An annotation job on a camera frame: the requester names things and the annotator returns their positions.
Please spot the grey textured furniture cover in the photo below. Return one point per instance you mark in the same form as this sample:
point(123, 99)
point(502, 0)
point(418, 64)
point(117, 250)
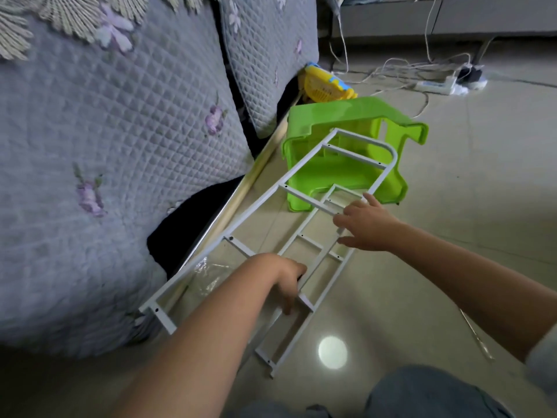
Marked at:
point(96, 152)

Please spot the white metal frame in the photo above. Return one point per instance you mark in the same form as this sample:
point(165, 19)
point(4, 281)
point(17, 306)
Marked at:
point(287, 344)
point(261, 210)

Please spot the person's right hand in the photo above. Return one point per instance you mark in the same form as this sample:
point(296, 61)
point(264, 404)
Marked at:
point(370, 226)

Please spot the person's left forearm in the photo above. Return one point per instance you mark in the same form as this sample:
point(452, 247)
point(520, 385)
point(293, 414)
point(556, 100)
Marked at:
point(200, 352)

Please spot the person's white shirt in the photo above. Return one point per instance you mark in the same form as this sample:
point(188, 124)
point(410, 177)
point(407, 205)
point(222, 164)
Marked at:
point(544, 361)

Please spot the chrome metal base rail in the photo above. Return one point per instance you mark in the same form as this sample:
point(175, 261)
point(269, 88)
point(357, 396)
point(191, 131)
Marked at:
point(252, 174)

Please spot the person's right forearm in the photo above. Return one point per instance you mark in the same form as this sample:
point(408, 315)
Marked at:
point(479, 287)

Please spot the yellow plastic basket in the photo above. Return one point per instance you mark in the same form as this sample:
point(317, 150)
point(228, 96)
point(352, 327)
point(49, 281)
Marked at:
point(324, 84)

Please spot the white power strip with plugs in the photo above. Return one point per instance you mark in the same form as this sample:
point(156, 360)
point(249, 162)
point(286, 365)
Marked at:
point(473, 78)

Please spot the long white power strip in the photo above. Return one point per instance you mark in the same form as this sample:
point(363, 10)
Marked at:
point(435, 87)

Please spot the grey marble TV cabinet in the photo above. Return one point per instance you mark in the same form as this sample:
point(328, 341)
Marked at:
point(435, 13)

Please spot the person's left hand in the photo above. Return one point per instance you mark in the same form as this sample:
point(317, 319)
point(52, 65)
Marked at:
point(283, 276)

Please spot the green plastic stool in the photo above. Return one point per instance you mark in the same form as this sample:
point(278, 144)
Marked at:
point(322, 135)

